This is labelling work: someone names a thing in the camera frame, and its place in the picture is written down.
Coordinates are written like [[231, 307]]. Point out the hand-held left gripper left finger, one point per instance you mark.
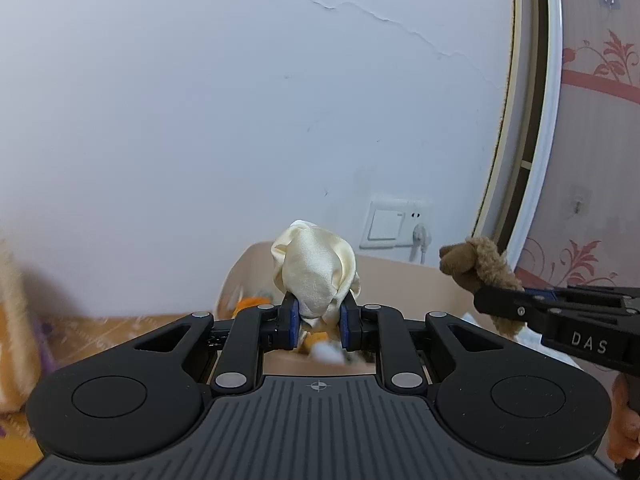
[[290, 320]]

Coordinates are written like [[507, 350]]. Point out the cream satin scrunchie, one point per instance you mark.
[[315, 270]]

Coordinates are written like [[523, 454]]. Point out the white curved headboard frame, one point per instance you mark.
[[537, 110]]

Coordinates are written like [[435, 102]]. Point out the patterned table mat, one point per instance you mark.
[[110, 330]]

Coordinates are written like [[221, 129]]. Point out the person's right hand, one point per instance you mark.
[[622, 435]]

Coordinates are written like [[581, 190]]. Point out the white wall socket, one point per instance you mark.
[[417, 212]]

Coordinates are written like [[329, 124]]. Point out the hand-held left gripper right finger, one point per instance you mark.
[[346, 324]]

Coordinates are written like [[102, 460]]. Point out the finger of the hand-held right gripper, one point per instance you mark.
[[595, 291], [505, 305]]

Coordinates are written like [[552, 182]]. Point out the white cloth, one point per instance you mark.
[[327, 352]]

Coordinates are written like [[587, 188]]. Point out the white wall switch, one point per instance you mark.
[[384, 224]]

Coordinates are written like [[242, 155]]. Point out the brown fuzzy scrunchie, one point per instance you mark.
[[480, 260]]

